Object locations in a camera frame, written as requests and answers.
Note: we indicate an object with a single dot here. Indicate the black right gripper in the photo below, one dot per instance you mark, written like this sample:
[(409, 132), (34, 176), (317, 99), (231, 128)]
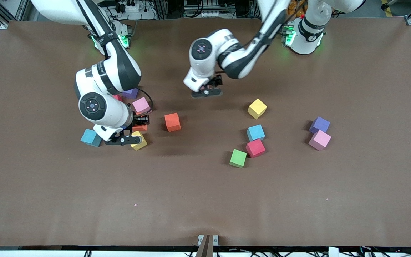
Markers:
[(140, 120)]

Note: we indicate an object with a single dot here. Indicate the orange foam cube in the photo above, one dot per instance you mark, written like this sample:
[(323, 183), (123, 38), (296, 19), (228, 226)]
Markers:
[(172, 122), (139, 127)]

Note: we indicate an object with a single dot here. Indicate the yellow foam cube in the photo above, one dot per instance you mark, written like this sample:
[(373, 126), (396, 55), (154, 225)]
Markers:
[(140, 143), (257, 108)]

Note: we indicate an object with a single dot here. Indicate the blue foam cube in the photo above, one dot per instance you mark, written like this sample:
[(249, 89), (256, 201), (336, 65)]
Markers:
[(89, 137), (255, 132)]

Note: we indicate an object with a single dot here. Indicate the pink foam cube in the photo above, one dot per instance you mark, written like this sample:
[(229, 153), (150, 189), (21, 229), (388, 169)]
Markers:
[(141, 105), (319, 140)]

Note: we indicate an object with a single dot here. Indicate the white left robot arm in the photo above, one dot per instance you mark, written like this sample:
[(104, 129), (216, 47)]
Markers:
[(227, 39)]

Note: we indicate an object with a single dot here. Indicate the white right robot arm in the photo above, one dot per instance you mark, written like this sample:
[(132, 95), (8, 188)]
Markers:
[(116, 114)]

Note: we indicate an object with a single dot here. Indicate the purple foam cube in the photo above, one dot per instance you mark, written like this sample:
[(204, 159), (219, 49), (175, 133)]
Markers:
[(133, 94), (319, 123)]

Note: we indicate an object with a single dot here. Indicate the red foam cube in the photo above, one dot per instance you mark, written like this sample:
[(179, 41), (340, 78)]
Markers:
[(255, 148), (118, 97)]

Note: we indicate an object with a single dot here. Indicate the white electronics unit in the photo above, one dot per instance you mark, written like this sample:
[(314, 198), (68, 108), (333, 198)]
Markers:
[(209, 14)]

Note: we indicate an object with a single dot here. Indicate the green foam cube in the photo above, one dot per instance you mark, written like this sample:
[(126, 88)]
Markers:
[(238, 158)]

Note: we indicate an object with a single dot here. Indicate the bag of orange items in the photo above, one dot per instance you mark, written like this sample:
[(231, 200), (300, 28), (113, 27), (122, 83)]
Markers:
[(296, 9)]

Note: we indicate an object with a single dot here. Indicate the white power strip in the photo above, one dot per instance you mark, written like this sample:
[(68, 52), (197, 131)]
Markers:
[(132, 7)]

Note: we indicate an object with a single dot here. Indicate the silver table edge bracket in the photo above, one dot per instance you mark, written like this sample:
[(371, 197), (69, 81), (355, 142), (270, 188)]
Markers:
[(201, 238)]

